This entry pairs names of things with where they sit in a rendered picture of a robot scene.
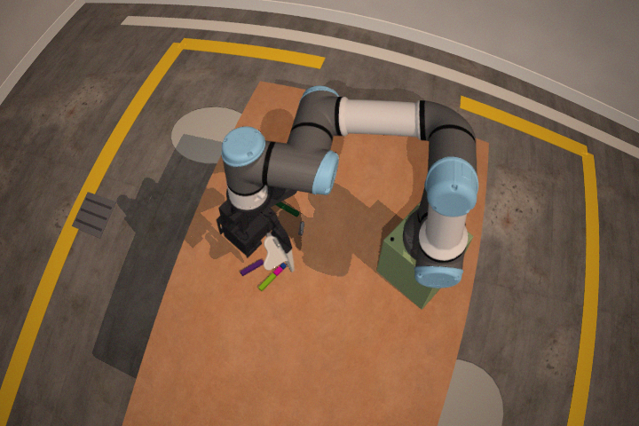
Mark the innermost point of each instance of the dark green rod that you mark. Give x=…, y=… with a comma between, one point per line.
x=288, y=209

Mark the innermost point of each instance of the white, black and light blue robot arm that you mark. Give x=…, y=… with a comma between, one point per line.
x=305, y=164

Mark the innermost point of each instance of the lime green rod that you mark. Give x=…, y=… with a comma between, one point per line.
x=267, y=282

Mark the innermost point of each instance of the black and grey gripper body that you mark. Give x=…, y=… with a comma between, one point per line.
x=250, y=230

